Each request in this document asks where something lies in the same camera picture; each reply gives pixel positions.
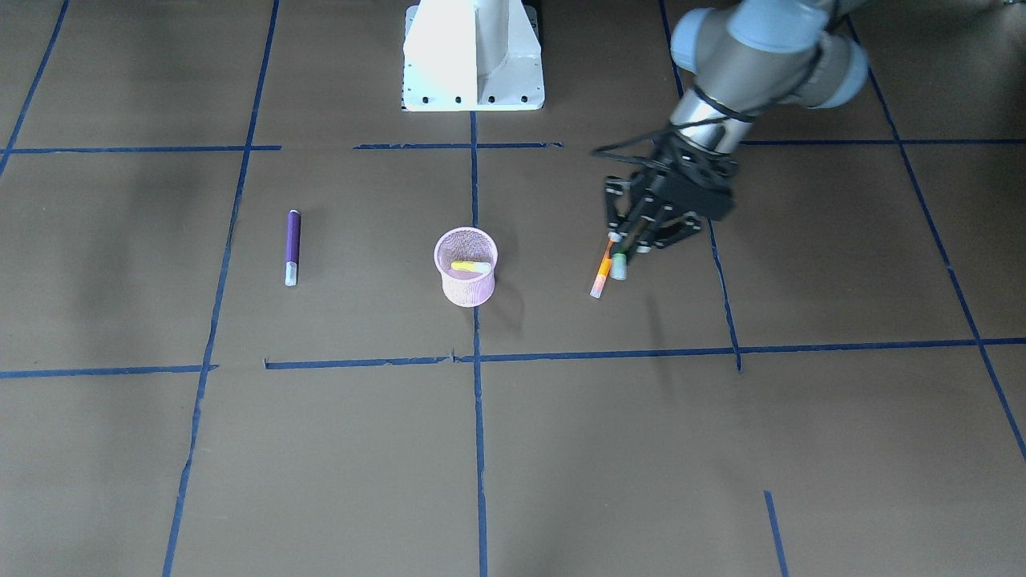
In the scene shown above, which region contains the purple highlighter pen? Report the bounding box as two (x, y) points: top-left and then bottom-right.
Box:
(285, 209), (301, 286)

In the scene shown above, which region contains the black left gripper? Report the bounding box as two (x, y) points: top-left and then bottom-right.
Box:
(604, 136), (739, 253)

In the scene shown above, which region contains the orange highlighter pen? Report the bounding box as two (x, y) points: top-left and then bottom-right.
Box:
(589, 237), (616, 300)

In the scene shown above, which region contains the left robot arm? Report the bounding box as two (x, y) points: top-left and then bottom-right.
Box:
(593, 1), (868, 259)

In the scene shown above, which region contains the green highlighter pen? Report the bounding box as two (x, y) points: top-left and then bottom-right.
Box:
(608, 231), (640, 281)

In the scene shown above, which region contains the yellow highlighter pen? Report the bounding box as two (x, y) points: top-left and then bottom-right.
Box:
(450, 260), (492, 275)

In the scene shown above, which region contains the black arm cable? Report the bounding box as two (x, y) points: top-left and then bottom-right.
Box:
(592, 16), (842, 161)

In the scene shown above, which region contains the white pillar with base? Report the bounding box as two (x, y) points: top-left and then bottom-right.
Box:
(401, 1), (546, 112)

